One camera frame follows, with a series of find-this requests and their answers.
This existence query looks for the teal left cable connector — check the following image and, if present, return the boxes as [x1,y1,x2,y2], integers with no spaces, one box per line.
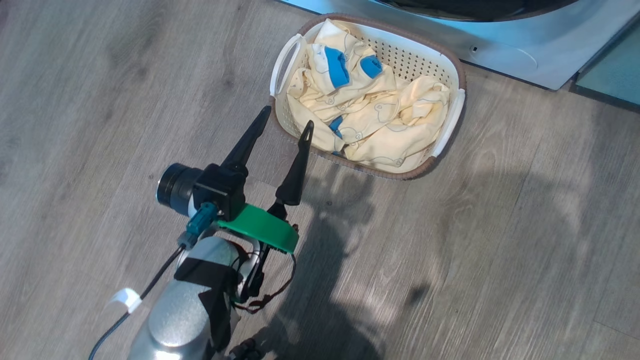
[186,202,219,248]

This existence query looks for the teal cabinet panel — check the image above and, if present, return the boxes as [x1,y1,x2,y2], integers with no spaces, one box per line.
[570,15,640,108]

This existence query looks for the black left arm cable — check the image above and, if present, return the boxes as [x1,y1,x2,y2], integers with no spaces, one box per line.
[89,245,187,360]

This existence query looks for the white front-load washing machine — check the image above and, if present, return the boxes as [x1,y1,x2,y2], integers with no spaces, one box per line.
[277,0,640,92]

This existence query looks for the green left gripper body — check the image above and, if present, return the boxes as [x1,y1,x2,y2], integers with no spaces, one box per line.
[217,204,300,301]

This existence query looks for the white cable clip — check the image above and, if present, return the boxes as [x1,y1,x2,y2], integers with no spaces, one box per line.
[111,288,142,314]

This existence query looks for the yellow baby garment blue cuffs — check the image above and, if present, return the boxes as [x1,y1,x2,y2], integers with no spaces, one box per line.
[286,19,451,174]

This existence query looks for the cream perforated laundry basket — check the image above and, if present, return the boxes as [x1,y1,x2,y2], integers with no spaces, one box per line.
[269,13,467,181]

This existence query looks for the thin dark gripper wire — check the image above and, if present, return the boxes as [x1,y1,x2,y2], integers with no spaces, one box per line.
[232,252,297,313]

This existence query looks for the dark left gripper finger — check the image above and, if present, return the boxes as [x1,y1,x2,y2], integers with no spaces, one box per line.
[222,105,272,177]
[270,120,315,218]

